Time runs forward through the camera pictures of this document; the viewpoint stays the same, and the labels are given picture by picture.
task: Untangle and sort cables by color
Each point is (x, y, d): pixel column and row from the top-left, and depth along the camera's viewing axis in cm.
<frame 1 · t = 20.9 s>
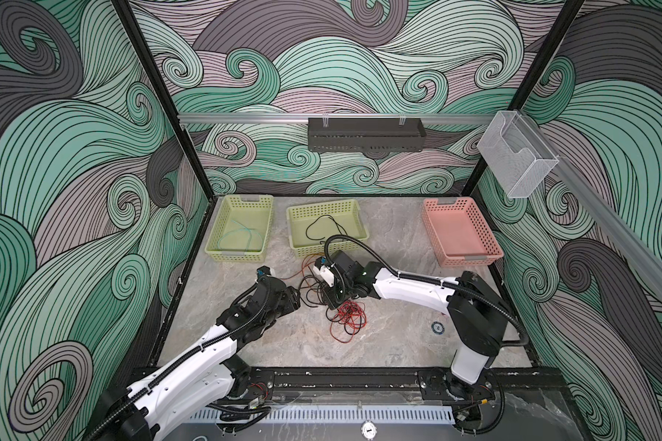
left hand: (294, 293, 81), fingers open
right hand: (321, 300, 84), fingers closed
left light green basket: (255, 211, 117), on the table
middle light green basket: (347, 212, 116), on the table
pink plastic basket: (454, 233, 102), point 6 cm above the table

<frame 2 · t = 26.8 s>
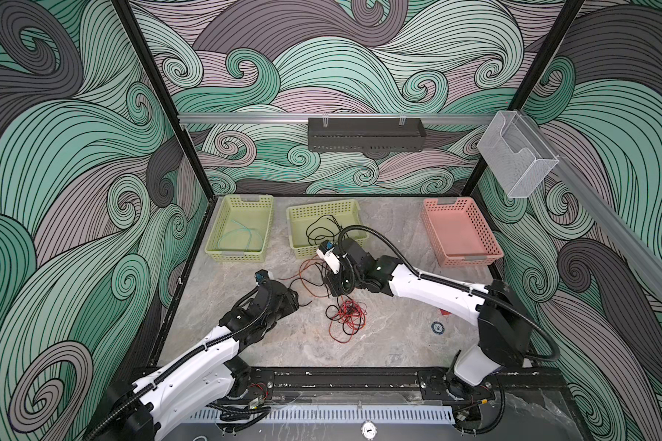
left hand: (293, 295, 82), fingers open
right hand: (321, 281, 80), fingers closed
the named things where they were.

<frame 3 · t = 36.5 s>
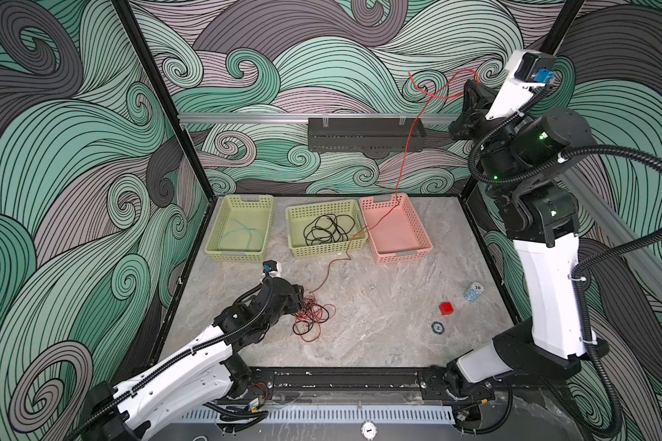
left hand: (296, 288, 78), fingers open
right hand: (468, 81, 45), fingers closed
pink plastic basket: (394, 231, 109), on the table
small blue patterned packet: (473, 292, 87), point 6 cm above the table
the other named things where they were.

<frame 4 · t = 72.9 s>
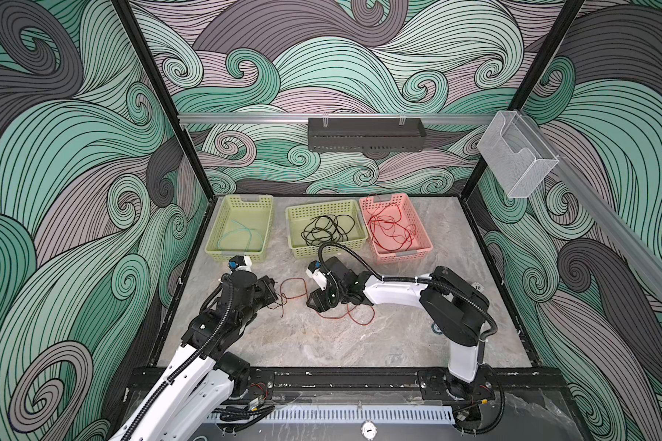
left hand: (275, 278, 75), fingers closed
right hand: (308, 304, 87), fingers open
the named things where they were.

